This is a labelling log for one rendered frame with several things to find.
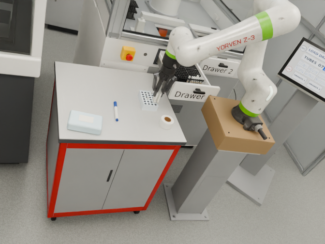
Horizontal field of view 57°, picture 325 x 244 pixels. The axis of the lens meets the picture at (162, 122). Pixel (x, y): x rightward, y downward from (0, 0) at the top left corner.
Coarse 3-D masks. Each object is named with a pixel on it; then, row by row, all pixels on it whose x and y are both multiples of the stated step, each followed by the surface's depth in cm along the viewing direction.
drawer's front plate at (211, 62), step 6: (204, 60) 195; (210, 60) 196; (216, 60) 198; (222, 60) 200; (210, 66) 200; (216, 66) 202; (228, 66) 205; (234, 66) 206; (204, 72) 202; (210, 72) 204; (216, 72) 205; (222, 72) 207; (228, 72) 208; (234, 72) 210
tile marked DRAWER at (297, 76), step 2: (296, 72) 203; (294, 74) 203; (296, 74) 203; (298, 74) 203; (300, 74) 203; (292, 76) 203; (294, 76) 203; (296, 76) 203; (298, 76) 203; (300, 76) 202; (302, 76) 202; (304, 76) 202; (296, 78) 203; (298, 78) 202; (300, 78) 202; (302, 78) 202; (304, 78) 202; (306, 78) 202; (298, 80) 202; (300, 80) 202; (302, 80) 202; (304, 80) 202; (306, 80) 201; (302, 82) 202; (304, 82) 201
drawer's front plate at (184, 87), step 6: (174, 84) 160; (180, 84) 161; (186, 84) 162; (192, 84) 164; (198, 84) 166; (174, 90) 162; (180, 90) 164; (186, 90) 165; (192, 90) 166; (204, 90) 169; (210, 90) 170; (216, 90) 171; (168, 96) 166; (174, 96) 166; (180, 96) 167; (186, 96) 168; (192, 96) 170; (198, 96) 171; (204, 96) 172
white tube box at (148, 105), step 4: (140, 92) 165; (144, 92) 167; (148, 92) 168; (140, 96) 164; (144, 96) 164; (148, 96) 165; (152, 96) 166; (140, 100) 164; (144, 100) 161; (148, 100) 163; (152, 100) 164; (140, 104) 163; (144, 104) 159; (148, 104) 161; (152, 104) 162; (156, 104) 162; (144, 108) 160; (148, 108) 161; (152, 108) 162; (156, 108) 162
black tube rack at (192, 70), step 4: (180, 64) 182; (180, 68) 179; (184, 68) 180; (188, 68) 182; (192, 68) 183; (196, 68) 185; (176, 72) 173; (180, 72) 175; (184, 72) 177; (188, 72) 178; (192, 72) 180; (196, 72) 182; (176, 76) 176; (188, 76) 175; (200, 76) 179; (180, 80) 174; (184, 80) 175
